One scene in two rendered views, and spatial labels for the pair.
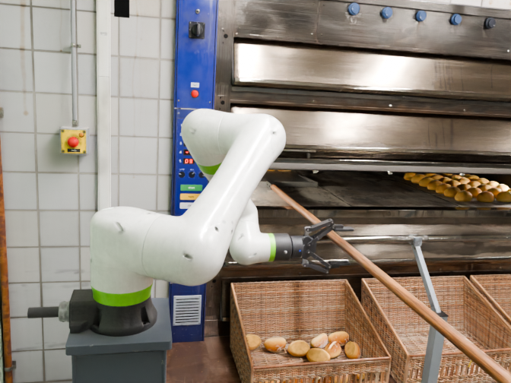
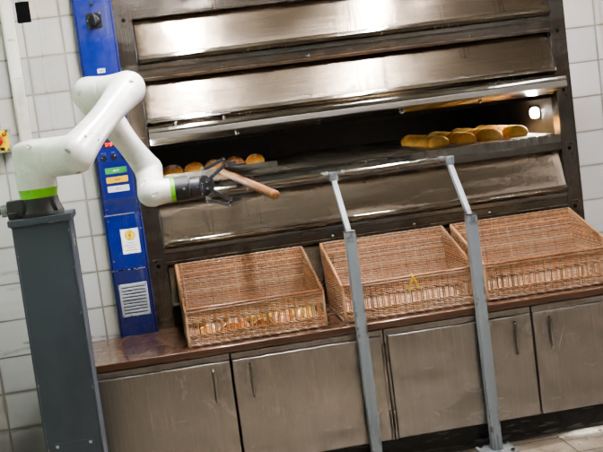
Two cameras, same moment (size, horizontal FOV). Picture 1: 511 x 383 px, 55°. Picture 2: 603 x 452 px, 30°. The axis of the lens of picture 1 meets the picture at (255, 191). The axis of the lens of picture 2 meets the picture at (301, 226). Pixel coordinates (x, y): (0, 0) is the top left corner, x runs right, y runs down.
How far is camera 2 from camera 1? 280 cm
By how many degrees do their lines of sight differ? 9
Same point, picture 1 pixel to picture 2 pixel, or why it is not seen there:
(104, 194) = not seen: hidden behind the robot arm
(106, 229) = (21, 149)
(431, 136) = (361, 78)
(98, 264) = (20, 173)
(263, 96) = (171, 70)
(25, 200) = not seen: outside the picture
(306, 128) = (222, 93)
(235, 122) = (105, 80)
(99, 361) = (29, 232)
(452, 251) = (421, 199)
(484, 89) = (406, 20)
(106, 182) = not seen: hidden behind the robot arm
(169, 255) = (57, 153)
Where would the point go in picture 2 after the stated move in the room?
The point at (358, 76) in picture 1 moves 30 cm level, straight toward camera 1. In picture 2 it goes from (264, 32) to (241, 30)
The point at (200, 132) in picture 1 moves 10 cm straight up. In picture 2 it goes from (83, 92) to (79, 64)
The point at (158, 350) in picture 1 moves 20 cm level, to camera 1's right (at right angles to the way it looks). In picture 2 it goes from (64, 221) to (124, 214)
